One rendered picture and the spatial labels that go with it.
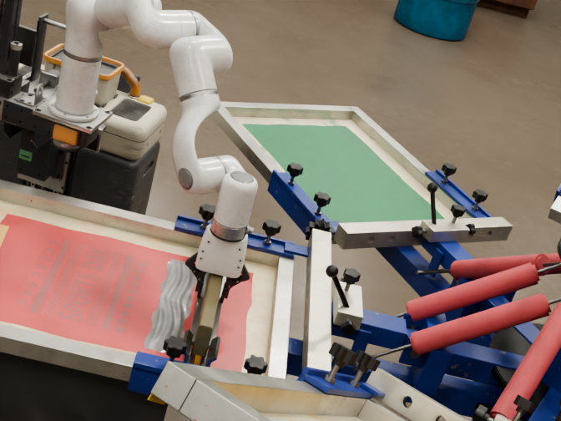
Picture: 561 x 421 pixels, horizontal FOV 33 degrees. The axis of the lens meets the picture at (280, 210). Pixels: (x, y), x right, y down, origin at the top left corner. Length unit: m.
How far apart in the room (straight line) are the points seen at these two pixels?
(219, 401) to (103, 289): 1.19
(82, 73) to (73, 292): 0.58
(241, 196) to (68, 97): 0.65
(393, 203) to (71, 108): 1.01
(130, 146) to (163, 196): 1.54
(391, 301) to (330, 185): 1.48
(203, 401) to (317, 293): 1.20
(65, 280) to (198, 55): 0.57
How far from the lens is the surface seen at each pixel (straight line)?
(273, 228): 2.32
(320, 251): 2.32
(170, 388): 1.00
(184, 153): 1.97
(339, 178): 2.91
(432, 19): 8.22
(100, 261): 2.23
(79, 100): 2.42
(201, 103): 2.01
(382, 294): 4.29
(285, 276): 2.27
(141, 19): 2.09
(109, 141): 3.05
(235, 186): 1.94
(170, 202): 4.51
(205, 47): 2.05
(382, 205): 2.83
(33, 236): 2.28
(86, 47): 2.37
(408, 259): 2.66
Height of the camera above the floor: 2.17
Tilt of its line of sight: 28 degrees down
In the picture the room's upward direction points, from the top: 16 degrees clockwise
